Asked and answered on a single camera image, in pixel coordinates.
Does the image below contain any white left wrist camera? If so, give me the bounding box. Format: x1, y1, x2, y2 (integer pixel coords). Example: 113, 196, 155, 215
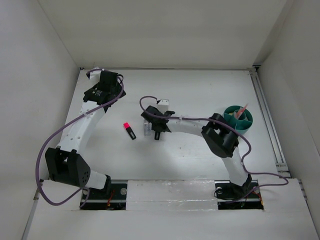
86, 67, 105, 82

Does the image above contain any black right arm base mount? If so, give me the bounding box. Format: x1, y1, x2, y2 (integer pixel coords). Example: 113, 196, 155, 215
213, 180, 264, 210

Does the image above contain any pink and black highlighter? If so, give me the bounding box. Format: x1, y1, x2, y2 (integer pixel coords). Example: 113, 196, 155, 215
123, 122, 137, 140

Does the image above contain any pink pen with clear cap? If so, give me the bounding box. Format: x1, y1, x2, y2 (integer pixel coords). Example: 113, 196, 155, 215
235, 103, 248, 119

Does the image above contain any teal round divided organizer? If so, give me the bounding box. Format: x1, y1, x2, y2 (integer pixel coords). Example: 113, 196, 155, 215
223, 105, 253, 134

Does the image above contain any aluminium rail at right edge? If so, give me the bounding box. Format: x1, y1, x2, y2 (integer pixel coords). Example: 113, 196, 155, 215
248, 65, 291, 178

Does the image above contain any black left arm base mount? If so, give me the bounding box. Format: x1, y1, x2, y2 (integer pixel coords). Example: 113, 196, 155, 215
80, 180, 128, 211

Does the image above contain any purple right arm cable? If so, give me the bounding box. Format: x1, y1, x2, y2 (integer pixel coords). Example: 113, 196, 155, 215
138, 96, 290, 203

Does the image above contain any blue and black highlighter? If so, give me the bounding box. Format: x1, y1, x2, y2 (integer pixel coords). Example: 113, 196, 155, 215
154, 131, 161, 141

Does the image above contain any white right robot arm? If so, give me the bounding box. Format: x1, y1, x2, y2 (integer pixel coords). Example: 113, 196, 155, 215
141, 105, 252, 197

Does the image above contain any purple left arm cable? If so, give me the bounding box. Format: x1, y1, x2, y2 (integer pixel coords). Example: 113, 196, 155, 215
35, 66, 126, 207

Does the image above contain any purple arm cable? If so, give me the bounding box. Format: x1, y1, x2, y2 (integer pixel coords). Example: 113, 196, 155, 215
35, 66, 126, 207
138, 96, 290, 203

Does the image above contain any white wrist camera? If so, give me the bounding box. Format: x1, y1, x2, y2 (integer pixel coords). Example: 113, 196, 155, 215
86, 67, 105, 82
156, 99, 170, 114

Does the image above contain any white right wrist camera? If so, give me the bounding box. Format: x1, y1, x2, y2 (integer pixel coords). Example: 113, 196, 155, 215
156, 99, 170, 114

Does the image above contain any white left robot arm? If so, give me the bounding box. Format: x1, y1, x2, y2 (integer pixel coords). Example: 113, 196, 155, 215
45, 70, 126, 199

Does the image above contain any clear spray bottle blue cap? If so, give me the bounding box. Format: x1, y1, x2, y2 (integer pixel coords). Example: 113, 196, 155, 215
143, 120, 152, 137

